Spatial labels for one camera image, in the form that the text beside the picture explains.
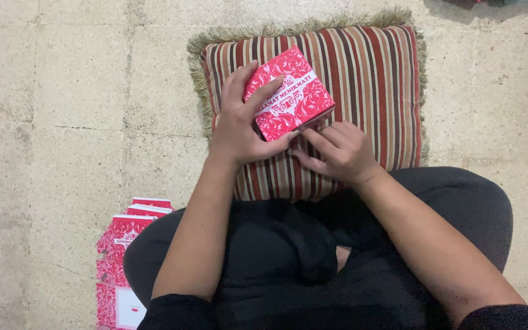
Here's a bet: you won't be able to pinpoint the striped fringed cushion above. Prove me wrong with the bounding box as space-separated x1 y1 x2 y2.
186 7 430 203

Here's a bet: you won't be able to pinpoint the person's dark trousers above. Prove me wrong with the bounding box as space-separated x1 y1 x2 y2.
123 166 515 330

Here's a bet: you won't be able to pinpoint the flat red patterned carton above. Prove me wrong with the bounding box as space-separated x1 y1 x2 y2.
131 197 173 210
96 214 156 330
126 204 173 217

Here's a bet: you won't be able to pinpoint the person's left hand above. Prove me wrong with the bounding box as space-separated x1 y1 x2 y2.
208 60 301 168

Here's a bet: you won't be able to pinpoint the person's right hand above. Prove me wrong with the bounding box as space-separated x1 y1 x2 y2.
289 121 382 188

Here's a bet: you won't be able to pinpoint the red patterned cardboard box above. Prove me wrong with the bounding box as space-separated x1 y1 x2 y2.
242 45 336 143

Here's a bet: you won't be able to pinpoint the dark cloth heap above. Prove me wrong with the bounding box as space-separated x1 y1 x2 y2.
424 0 528 11

